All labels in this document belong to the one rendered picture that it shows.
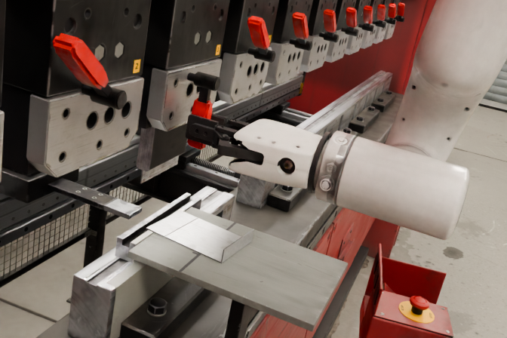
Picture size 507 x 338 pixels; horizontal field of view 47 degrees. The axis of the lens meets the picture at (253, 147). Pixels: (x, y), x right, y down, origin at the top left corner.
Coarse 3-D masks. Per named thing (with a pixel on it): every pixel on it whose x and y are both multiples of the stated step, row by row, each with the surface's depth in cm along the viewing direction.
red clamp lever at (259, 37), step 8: (248, 24) 82; (256, 24) 81; (264, 24) 82; (256, 32) 83; (264, 32) 83; (256, 40) 84; (264, 40) 84; (256, 48) 89; (264, 48) 86; (256, 56) 89; (264, 56) 88; (272, 56) 88
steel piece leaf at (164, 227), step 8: (176, 216) 89; (184, 216) 90; (192, 216) 90; (152, 224) 85; (160, 224) 86; (168, 224) 86; (176, 224) 87; (184, 224) 87; (160, 232) 83; (168, 232) 84
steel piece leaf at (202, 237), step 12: (180, 228) 86; (192, 228) 86; (204, 228) 87; (216, 228) 88; (180, 240) 82; (192, 240) 83; (204, 240) 84; (216, 240) 84; (228, 240) 85; (240, 240) 82; (204, 252) 80; (216, 252) 81; (228, 252) 80
